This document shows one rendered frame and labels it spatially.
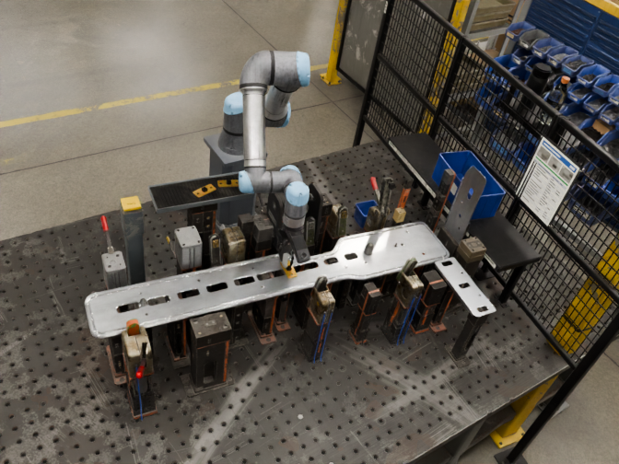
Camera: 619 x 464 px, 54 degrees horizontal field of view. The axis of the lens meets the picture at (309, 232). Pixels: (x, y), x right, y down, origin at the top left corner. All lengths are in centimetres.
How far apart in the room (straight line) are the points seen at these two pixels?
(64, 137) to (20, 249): 193
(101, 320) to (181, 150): 252
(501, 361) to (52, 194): 285
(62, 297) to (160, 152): 206
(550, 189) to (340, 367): 106
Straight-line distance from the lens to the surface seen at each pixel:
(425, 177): 278
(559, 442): 342
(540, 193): 255
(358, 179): 320
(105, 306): 212
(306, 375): 232
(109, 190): 411
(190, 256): 217
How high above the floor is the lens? 262
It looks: 43 degrees down
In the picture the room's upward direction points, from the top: 11 degrees clockwise
